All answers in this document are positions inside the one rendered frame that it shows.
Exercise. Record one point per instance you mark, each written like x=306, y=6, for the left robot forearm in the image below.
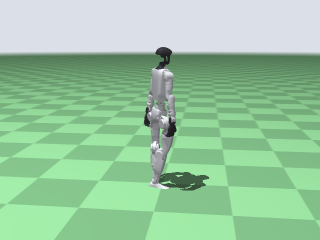
x=150, y=102

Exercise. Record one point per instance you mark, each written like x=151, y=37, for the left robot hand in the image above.
x=146, y=121

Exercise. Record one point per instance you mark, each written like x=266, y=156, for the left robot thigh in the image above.
x=155, y=132

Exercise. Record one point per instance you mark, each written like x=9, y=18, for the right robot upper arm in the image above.
x=168, y=78

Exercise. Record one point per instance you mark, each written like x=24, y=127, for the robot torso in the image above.
x=158, y=93

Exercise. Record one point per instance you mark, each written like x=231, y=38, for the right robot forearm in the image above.
x=171, y=108

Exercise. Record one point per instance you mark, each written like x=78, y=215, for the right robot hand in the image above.
x=171, y=129

